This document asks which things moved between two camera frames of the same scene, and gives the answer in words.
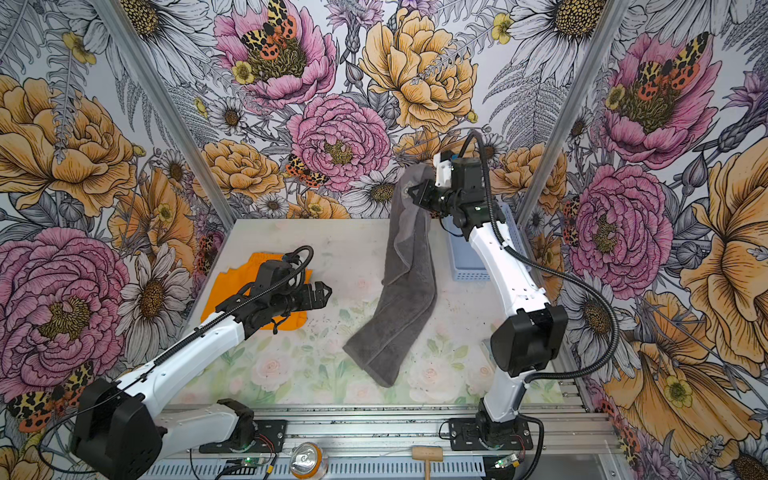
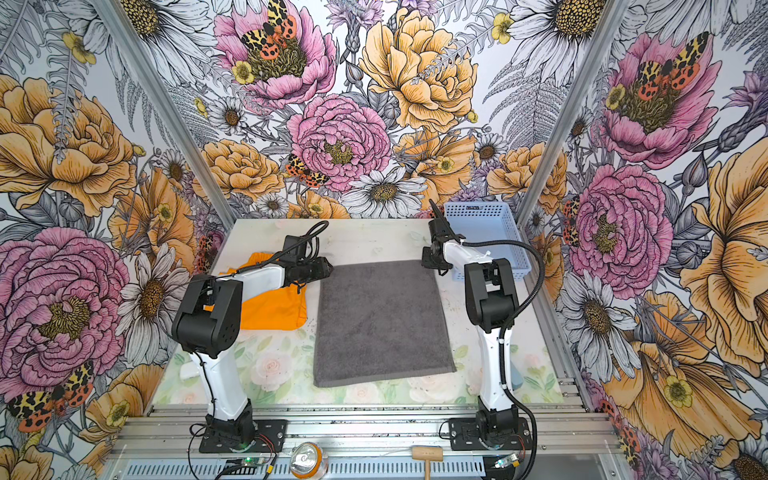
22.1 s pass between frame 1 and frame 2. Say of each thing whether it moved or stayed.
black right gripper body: moved
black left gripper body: moved
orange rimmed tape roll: stayed
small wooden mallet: stayed
